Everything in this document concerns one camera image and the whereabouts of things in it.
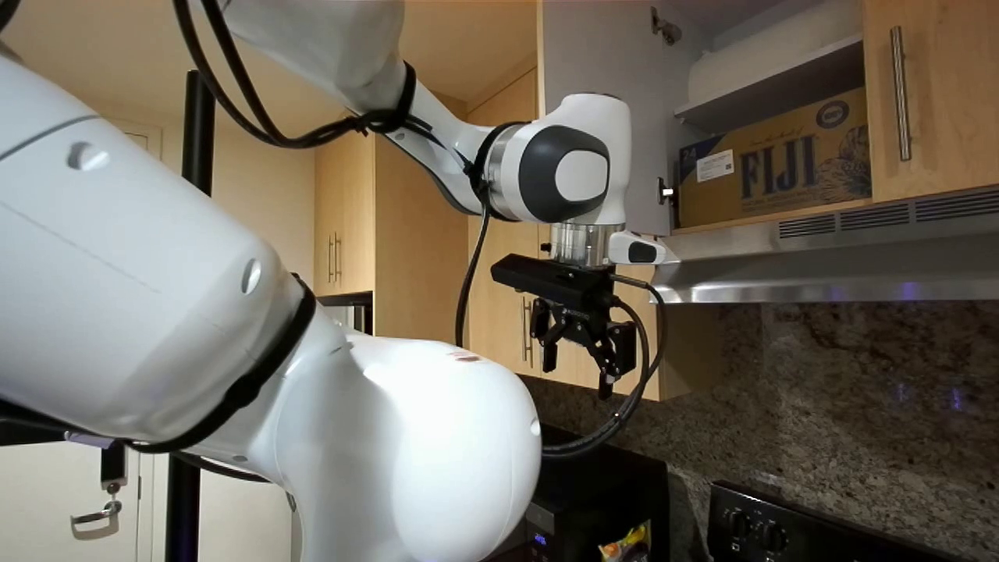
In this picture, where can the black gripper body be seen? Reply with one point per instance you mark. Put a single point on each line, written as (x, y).
(581, 301)

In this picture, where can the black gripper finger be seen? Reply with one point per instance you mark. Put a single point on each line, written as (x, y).
(546, 329)
(607, 364)

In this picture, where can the light wood overhead cabinet door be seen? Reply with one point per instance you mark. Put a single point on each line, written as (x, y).
(629, 51)

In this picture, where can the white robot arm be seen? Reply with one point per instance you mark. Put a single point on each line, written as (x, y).
(140, 309)

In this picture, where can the tall light wood cabinet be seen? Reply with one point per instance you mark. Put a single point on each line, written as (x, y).
(386, 229)

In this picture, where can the white cabinet shelf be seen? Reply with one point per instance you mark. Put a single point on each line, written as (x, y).
(802, 83)

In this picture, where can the right overhead cabinet door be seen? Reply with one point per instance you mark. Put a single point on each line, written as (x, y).
(933, 83)

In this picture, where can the black microwave appliance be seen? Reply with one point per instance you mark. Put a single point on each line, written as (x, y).
(588, 505)

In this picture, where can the black stove control panel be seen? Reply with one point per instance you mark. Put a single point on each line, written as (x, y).
(748, 524)

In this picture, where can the brown Fiji cardboard box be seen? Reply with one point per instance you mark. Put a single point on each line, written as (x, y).
(785, 163)

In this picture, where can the stainless steel range hood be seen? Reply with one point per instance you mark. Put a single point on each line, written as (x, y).
(915, 250)

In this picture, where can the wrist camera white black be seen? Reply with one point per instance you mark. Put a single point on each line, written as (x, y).
(629, 249)

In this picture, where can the silver clamp on strap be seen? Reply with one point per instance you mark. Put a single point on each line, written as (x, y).
(115, 476)

